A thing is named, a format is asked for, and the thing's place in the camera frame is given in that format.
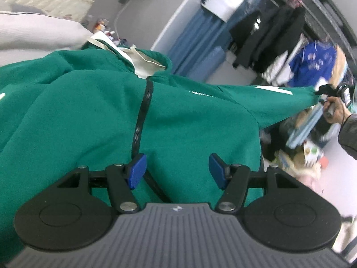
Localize pile of clothes and bags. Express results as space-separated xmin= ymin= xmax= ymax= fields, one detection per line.
xmin=261 ymin=103 xmax=331 ymax=186

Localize grey bed blanket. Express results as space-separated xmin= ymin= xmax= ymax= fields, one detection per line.
xmin=0 ymin=1 xmax=90 ymax=60

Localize white hanging jacket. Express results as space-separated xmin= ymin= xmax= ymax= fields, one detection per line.
xmin=264 ymin=40 xmax=303 ymax=86

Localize row of small cosmetic bottles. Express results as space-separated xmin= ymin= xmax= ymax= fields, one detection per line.
xmin=93 ymin=18 xmax=116 ymax=38

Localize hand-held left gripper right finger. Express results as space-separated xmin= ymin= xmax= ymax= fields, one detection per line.
xmin=209 ymin=153 xmax=302 ymax=214

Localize blue curtain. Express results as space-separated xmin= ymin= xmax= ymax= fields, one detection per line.
xmin=167 ymin=7 xmax=233 ymax=76

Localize black hanging jackets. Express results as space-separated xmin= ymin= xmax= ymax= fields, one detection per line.
xmin=230 ymin=5 xmax=306 ymax=74

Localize blue hanging jersey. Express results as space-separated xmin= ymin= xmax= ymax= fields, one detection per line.
xmin=289 ymin=40 xmax=338 ymax=88

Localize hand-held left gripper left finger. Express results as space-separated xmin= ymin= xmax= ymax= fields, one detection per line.
xmin=56 ymin=153 xmax=147 ymax=214

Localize person's right hand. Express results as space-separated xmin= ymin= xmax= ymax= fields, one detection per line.
xmin=324 ymin=98 xmax=352 ymax=124

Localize green hoodie with cream print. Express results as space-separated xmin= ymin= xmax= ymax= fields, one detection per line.
xmin=0 ymin=32 xmax=321 ymax=263

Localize white charging cable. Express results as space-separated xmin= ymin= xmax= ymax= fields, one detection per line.
xmin=114 ymin=2 xmax=126 ymax=42

